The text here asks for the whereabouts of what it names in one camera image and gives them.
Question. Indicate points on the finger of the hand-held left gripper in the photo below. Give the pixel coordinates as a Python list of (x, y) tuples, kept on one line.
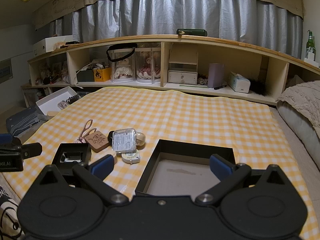
[(32, 150)]

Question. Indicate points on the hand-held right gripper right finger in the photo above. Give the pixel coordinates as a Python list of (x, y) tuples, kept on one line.
[(221, 167)]

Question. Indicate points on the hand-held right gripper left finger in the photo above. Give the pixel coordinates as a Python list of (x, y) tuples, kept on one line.
[(103, 167)]

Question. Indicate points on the large black box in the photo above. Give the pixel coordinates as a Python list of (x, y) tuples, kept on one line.
[(185, 172)]

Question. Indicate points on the brown wooden carved tag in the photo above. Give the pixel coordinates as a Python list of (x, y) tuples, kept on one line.
[(97, 141)]

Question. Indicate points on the small black box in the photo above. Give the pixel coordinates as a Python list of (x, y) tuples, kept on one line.
[(60, 152)]

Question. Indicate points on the round tape measure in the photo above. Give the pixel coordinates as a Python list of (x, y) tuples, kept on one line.
[(131, 157)]

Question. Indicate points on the blue striped cloth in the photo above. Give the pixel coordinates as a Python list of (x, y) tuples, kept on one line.
[(22, 122)]

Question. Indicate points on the small black round item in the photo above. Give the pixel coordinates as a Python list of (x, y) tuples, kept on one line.
[(110, 136)]

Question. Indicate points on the clear plastic case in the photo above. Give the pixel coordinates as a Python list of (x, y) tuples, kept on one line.
[(123, 140)]

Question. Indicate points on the oval wooden piece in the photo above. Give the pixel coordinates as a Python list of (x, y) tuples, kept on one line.
[(52, 113)]

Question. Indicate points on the cream earbuds case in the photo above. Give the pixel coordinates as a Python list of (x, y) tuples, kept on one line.
[(141, 140)]

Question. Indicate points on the black and white printed cloth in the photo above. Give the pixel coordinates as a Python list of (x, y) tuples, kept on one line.
[(7, 212)]

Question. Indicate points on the white open box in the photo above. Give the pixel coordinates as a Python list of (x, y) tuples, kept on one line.
[(50, 101)]

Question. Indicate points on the clear plastic trinket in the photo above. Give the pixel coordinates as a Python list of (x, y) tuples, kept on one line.
[(62, 105)]

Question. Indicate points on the black hair claw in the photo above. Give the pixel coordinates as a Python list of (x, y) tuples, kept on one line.
[(72, 99)]

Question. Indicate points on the yellow checkered cloth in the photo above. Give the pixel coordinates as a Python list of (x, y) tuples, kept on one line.
[(175, 115)]

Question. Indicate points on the cluster of small figurines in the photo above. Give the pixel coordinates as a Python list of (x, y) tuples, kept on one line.
[(50, 76)]

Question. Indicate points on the black pen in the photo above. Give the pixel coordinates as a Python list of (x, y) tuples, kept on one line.
[(220, 87)]

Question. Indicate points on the white tissue box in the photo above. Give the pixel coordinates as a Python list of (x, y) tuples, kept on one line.
[(238, 83)]

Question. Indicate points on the black feather duster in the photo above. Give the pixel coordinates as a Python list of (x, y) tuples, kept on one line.
[(260, 87)]

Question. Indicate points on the grey pillow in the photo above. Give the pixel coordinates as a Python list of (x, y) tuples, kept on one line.
[(300, 125)]

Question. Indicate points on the purple container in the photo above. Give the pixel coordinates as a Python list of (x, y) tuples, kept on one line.
[(216, 76)]

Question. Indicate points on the dark green box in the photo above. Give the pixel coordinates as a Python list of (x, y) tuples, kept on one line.
[(85, 76)]

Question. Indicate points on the yellow box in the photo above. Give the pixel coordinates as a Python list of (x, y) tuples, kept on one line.
[(102, 75)]

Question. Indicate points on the doll in clear case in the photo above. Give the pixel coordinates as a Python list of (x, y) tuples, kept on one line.
[(122, 70), (148, 70)]

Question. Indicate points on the wooden desktop drawer organiser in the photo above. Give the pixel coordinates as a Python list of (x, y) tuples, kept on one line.
[(182, 76)]

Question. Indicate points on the white storage box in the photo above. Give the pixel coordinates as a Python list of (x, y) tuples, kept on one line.
[(42, 45)]

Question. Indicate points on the grey fuzzy blanket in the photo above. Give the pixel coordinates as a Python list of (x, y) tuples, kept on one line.
[(300, 92)]

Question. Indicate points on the long wooden shelf unit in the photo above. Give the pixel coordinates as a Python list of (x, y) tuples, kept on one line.
[(150, 39)]

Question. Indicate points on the dark green case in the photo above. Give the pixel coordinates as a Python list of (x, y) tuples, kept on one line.
[(192, 32)]

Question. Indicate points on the green glass bottle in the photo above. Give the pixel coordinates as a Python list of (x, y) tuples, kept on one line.
[(310, 41)]

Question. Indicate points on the grey curtain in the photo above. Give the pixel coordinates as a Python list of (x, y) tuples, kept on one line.
[(175, 12)]

